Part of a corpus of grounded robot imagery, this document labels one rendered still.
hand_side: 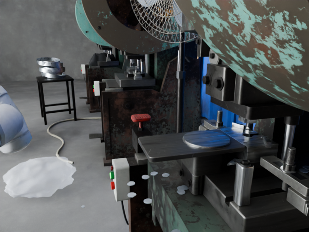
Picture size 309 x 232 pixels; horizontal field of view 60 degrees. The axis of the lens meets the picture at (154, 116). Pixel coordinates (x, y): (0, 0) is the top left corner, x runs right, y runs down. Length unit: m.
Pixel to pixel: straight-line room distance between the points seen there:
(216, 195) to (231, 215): 0.07
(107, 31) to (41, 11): 5.40
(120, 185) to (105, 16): 1.28
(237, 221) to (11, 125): 0.59
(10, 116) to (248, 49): 0.64
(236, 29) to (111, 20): 1.70
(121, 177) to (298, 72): 0.76
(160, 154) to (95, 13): 1.44
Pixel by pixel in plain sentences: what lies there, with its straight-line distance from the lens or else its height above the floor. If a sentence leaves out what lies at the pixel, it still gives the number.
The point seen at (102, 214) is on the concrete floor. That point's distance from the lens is 1.78.
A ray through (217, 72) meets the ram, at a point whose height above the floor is 0.96.
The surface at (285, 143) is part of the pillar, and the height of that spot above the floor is 0.78.
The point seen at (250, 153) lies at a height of 0.76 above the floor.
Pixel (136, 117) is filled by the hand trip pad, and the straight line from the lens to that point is 0.99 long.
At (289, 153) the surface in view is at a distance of 0.66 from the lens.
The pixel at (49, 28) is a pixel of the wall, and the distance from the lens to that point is 7.23.
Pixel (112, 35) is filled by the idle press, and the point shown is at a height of 1.05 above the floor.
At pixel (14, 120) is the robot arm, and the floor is 0.83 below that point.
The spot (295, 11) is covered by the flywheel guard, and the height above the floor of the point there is 1.06.
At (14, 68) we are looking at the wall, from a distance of 7.40.
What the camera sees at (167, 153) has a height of 0.78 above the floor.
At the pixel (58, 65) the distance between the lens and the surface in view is 3.50.
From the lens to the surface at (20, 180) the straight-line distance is 1.99.
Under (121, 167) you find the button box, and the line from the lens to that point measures 0.92.
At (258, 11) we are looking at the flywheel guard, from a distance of 0.22.
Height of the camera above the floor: 1.04
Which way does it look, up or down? 16 degrees down
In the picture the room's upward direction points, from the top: straight up
